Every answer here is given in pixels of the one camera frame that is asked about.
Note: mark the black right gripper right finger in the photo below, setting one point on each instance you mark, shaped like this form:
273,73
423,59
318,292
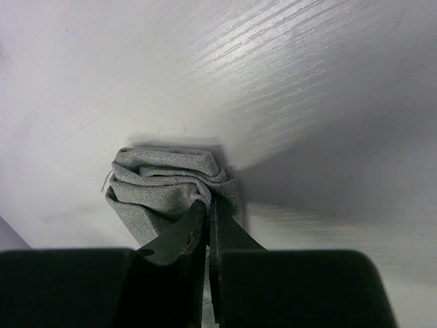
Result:
254,287

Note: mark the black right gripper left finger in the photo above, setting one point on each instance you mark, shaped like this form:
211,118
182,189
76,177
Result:
158,285

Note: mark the grey cloth napkin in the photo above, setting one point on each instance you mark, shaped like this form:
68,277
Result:
150,189

